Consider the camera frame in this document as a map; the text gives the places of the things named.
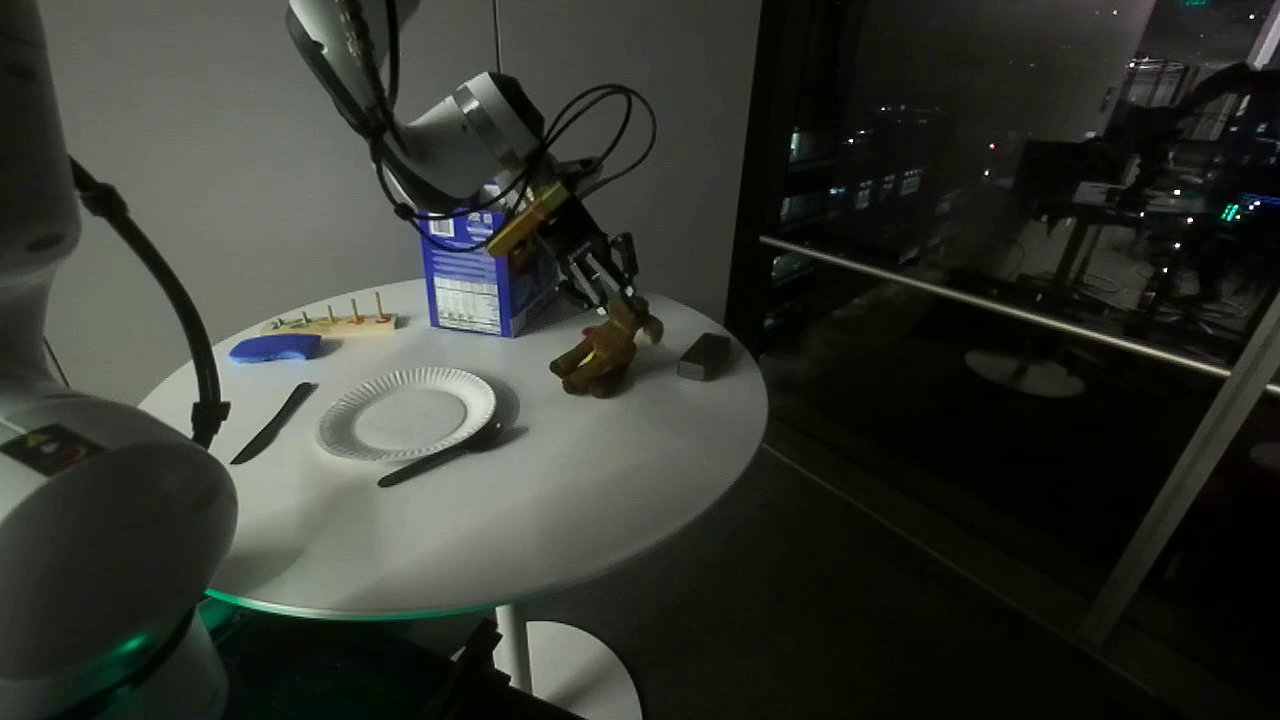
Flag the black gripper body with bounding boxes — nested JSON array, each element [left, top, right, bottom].
[[539, 215, 650, 306]]

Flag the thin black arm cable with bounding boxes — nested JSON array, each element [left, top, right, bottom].
[[354, 0, 661, 227]]

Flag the window horizontal rail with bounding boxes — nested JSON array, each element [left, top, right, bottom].
[[757, 231, 1280, 398]]

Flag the brown plush toy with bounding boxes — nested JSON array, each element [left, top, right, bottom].
[[547, 311, 650, 398]]

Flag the window frame post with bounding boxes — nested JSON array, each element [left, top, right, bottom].
[[1078, 290, 1280, 648]]

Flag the thick black hose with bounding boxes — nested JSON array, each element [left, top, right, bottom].
[[64, 156, 234, 452]]

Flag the white table pedestal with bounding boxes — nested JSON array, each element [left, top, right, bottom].
[[488, 604, 650, 720]]

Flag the white paper plate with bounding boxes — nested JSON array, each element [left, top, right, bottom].
[[312, 364, 506, 468]]

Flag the wooden peg board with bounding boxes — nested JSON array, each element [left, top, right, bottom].
[[263, 295, 408, 341]]

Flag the blue cardboard box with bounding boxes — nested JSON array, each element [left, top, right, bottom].
[[417, 194, 565, 341]]

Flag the black plastic knife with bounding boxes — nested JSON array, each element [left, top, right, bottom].
[[229, 380, 325, 468]]

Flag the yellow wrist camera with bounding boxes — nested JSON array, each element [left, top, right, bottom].
[[483, 176, 579, 258]]

